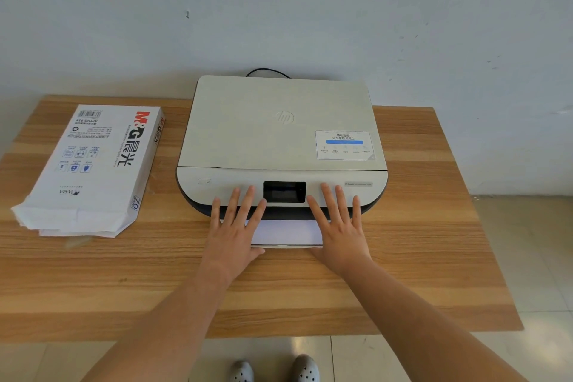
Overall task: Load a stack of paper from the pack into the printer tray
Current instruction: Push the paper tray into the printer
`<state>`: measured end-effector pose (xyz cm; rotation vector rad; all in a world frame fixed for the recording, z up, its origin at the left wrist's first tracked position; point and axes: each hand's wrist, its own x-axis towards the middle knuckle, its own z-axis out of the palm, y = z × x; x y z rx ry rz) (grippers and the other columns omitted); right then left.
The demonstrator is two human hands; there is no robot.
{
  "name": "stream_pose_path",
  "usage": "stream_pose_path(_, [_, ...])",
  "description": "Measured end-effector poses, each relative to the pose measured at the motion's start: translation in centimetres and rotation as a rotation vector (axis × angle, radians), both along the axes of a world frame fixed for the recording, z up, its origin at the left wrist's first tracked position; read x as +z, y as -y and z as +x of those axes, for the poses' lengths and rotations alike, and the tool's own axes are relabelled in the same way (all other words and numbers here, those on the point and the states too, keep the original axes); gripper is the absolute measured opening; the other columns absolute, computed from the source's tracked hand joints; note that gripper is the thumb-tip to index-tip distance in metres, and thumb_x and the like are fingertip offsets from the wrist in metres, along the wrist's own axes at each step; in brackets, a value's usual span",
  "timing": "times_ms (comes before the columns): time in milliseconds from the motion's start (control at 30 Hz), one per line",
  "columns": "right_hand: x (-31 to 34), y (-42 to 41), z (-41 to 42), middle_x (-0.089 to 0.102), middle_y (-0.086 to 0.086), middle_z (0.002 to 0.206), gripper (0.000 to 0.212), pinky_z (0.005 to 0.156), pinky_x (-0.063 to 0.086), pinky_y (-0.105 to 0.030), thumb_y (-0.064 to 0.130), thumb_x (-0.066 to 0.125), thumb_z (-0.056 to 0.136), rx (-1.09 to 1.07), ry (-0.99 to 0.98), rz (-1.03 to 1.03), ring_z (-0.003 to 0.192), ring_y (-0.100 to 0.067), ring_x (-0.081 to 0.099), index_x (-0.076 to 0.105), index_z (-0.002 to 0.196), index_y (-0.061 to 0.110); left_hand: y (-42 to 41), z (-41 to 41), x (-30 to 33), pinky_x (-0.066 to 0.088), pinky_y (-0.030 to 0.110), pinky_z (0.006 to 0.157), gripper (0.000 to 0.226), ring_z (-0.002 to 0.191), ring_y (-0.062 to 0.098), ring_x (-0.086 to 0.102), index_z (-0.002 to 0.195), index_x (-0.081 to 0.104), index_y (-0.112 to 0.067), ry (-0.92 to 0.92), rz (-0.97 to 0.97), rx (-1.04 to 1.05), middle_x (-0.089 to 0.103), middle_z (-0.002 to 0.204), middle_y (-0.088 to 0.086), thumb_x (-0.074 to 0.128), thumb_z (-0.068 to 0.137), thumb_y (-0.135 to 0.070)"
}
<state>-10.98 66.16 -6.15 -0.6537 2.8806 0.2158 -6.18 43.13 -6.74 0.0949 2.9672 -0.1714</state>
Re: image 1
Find person's right forearm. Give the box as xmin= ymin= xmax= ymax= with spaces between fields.
xmin=344 ymin=256 xmax=531 ymax=382

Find black cable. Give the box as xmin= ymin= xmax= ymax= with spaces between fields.
xmin=245 ymin=67 xmax=292 ymax=80

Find person's left forearm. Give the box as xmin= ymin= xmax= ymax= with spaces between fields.
xmin=80 ymin=260 xmax=232 ymax=382

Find person's left hand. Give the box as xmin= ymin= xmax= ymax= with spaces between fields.
xmin=199 ymin=185 xmax=268 ymax=285

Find person's white clog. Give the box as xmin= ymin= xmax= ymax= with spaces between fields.
xmin=291 ymin=353 xmax=321 ymax=382
xmin=229 ymin=360 xmax=255 ymax=382

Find person's left white clog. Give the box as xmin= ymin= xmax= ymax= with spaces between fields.
xmin=229 ymin=360 xmax=255 ymax=382

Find person's right white clog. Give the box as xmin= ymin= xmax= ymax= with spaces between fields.
xmin=291 ymin=353 xmax=321 ymax=382

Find white paper sheets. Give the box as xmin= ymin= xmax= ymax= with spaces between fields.
xmin=245 ymin=219 xmax=324 ymax=247

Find white printer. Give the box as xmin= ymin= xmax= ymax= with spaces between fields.
xmin=175 ymin=75 xmax=389 ymax=221

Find white printed paper package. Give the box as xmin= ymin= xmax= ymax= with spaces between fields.
xmin=11 ymin=104 xmax=167 ymax=239

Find white sticker blue stripe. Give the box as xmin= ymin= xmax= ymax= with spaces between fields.
xmin=315 ymin=130 xmax=376 ymax=161

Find person's right hand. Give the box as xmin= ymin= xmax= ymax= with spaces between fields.
xmin=306 ymin=183 xmax=373 ymax=278

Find white printer tray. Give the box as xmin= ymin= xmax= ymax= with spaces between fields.
xmin=249 ymin=242 xmax=324 ymax=249

